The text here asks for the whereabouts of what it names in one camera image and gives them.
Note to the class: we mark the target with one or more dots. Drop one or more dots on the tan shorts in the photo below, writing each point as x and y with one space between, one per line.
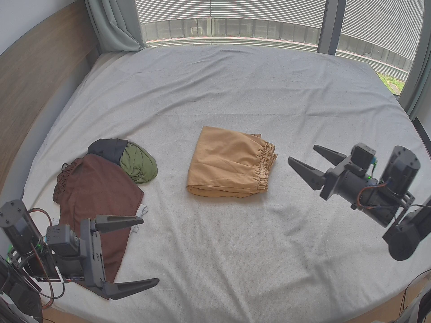
225 163

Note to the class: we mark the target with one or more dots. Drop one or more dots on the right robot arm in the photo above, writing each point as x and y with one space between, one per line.
402 170

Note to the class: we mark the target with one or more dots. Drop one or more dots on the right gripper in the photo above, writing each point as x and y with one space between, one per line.
343 183

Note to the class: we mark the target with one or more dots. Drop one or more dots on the bed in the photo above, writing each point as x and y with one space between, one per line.
252 96

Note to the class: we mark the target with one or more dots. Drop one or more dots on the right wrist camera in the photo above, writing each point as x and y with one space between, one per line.
362 153

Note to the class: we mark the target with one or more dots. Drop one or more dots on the window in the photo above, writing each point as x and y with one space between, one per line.
235 8

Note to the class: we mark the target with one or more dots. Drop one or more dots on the green garment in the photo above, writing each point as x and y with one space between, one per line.
141 167

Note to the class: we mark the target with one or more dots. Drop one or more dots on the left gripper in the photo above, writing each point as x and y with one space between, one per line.
94 261

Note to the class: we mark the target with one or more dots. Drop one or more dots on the grey-green curtain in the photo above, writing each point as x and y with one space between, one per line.
107 18

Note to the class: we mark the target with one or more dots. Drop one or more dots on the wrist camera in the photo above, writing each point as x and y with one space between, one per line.
362 153
60 237

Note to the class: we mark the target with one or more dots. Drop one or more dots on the black garment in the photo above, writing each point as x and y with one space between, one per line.
106 150

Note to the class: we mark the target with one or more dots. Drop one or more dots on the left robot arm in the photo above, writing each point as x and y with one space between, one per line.
16 220

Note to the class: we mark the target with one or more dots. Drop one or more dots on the brown shorts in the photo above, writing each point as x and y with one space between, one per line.
97 190

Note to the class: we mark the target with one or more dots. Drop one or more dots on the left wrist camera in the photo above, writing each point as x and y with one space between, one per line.
60 237

